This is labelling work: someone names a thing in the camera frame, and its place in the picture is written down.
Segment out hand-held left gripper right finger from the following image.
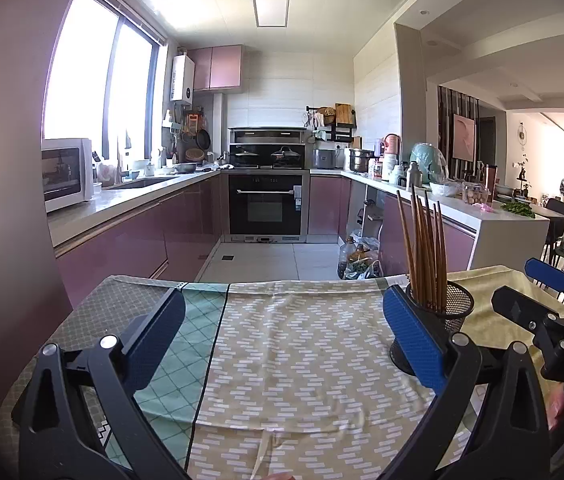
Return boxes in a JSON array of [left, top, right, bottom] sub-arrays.
[[382, 285, 552, 480]]

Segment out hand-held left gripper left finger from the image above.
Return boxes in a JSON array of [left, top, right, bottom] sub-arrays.
[[12, 287, 190, 480]]

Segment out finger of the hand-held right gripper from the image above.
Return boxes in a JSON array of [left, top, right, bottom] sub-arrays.
[[524, 257, 564, 316], [491, 285, 564, 347]]

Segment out black mesh utensil holder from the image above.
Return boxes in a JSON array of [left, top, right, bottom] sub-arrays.
[[389, 279, 475, 376]]

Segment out bunch of chopsticks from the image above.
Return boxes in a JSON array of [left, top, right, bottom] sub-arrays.
[[396, 185, 449, 311]]

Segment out dark dining chair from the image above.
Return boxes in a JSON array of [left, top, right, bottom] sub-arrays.
[[544, 198, 564, 266]]

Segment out green leafy vegetables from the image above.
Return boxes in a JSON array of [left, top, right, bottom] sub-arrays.
[[501, 201, 535, 218]]

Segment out pink kitchen base cabinets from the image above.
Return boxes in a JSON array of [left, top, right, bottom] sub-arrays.
[[309, 172, 550, 276], [49, 170, 223, 293]]

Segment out bag of green vegetables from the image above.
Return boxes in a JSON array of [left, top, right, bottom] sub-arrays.
[[344, 247, 380, 281]]

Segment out plastic bottle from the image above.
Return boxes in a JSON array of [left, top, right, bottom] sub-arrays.
[[338, 237, 358, 278]]

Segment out glass jar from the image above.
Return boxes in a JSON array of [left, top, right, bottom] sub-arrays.
[[462, 182, 490, 206]]

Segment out patterned tablecloth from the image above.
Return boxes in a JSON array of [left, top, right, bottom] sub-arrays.
[[0, 265, 564, 480]]

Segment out white bowl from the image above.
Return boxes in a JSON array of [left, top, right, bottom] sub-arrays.
[[429, 181, 463, 197]]

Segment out teal covered appliance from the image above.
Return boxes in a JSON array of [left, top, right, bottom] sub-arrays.
[[408, 142, 448, 183]]

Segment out black built-in oven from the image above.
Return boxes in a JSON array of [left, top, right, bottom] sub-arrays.
[[227, 172, 310, 238]]

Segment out kitchen faucet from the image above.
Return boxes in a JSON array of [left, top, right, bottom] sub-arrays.
[[114, 137, 128, 183]]

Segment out steel stock pot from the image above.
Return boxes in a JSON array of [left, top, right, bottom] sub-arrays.
[[349, 148, 375, 173]]

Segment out white countertop oven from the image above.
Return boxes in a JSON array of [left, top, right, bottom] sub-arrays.
[[42, 138, 95, 213]]

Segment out black pot with lid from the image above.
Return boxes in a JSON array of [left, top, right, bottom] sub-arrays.
[[229, 146, 262, 166], [270, 146, 304, 166]]

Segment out steel range hood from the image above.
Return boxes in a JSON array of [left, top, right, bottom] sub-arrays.
[[228, 127, 308, 145]]

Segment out white water heater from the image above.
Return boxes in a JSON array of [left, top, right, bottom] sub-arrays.
[[171, 55, 195, 102]]

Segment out kitchen window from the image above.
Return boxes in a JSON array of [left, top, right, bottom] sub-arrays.
[[44, 0, 168, 161]]

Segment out ceiling light panel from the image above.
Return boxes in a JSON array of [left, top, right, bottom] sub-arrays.
[[253, 0, 290, 28]]

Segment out pink wall picture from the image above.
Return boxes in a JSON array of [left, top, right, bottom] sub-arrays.
[[452, 113, 476, 162]]

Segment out black wall rack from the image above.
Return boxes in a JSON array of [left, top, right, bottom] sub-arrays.
[[305, 105, 356, 142]]

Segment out pink wall cabinets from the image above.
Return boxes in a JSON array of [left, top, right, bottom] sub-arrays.
[[188, 45, 244, 92]]

